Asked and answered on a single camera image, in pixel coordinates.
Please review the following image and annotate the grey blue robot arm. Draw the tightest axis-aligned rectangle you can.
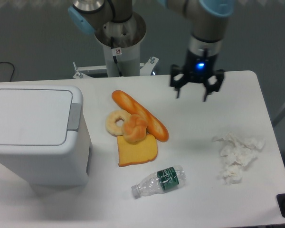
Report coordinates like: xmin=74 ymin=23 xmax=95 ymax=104
xmin=67 ymin=0 xmax=234 ymax=95

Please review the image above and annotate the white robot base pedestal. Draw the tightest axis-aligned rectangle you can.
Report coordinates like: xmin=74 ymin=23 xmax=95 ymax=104
xmin=95 ymin=12 xmax=146 ymax=69

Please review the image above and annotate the crumpled white tissue paper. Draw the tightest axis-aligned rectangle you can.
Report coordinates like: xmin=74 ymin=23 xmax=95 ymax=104
xmin=212 ymin=132 xmax=265 ymax=185

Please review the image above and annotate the orange baguette bread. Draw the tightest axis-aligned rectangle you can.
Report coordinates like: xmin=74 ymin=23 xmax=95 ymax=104
xmin=112 ymin=90 xmax=169 ymax=142

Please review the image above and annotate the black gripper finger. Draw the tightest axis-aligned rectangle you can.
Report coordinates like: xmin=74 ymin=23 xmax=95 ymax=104
xmin=203 ymin=69 xmax=224 ymax=102
xmin=170 ymin=64 xmax=189 ymax=98

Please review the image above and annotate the black cable on floor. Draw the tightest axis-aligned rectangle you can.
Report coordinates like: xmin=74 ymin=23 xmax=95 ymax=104
xmin=0 ymin=61 xmax=15 ymax=82

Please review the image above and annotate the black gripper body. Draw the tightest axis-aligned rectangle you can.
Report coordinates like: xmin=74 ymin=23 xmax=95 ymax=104
xmin=181 ymin=49 xmax=218 ymax=83

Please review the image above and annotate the white metal frame bracket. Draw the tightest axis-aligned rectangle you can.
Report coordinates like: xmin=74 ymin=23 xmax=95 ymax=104
xmin=73 ymin=57 xmax=159 ymax=79

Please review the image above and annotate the white push-lid trash can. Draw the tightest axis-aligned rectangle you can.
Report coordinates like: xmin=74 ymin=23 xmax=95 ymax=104
xmin=0 ymin=84 xmax=91 ymax=186

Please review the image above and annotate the crushed clear plastic bottle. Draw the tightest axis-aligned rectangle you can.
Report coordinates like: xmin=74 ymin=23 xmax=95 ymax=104
xmin=131 ymin=165 xmax=186 ymax=199

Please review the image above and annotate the pale ring donut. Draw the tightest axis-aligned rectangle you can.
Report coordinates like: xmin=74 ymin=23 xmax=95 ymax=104
xmin=105 ymin=109 xmax=131 ymax=136

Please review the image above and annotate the yellow toast slice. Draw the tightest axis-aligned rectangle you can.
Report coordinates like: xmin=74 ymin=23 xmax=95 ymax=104
xmin=117 ymin=134 xmax=158 ymax=167

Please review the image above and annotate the knotted bread roll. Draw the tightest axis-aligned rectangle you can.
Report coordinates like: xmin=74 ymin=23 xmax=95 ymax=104
xmin=122 ymin=114 xmax=148 ymax=143

